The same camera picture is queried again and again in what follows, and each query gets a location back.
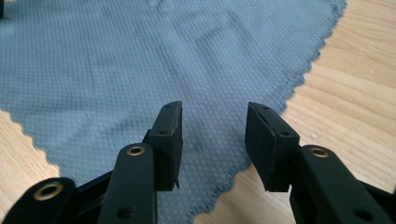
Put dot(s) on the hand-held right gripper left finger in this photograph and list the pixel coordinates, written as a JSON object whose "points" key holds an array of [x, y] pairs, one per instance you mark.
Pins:
{"points": [[166, 146]]}

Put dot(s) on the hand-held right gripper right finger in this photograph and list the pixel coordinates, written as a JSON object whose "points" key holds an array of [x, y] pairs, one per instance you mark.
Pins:
{"points": [[271, 149]]}

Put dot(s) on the grey cloth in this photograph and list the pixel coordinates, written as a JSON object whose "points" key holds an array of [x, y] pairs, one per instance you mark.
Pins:
{"points": [[124, 62]]}

